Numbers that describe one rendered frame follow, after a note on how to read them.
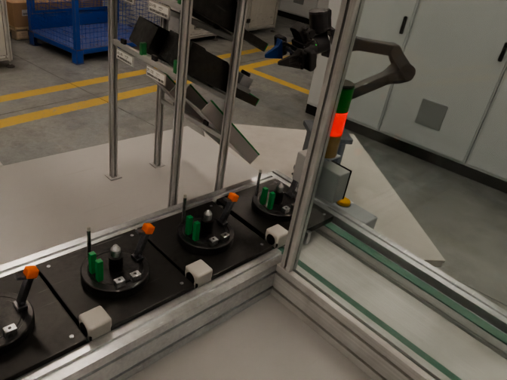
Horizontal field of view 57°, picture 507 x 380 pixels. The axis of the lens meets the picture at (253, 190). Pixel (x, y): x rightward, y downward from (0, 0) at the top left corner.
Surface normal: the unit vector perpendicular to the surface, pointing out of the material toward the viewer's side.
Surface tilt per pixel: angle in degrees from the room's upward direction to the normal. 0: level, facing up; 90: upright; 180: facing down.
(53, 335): 0
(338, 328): 90
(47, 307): 0
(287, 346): 0
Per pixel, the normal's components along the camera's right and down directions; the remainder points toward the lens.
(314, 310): -0.72, 0.26
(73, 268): 0.14, -0.85
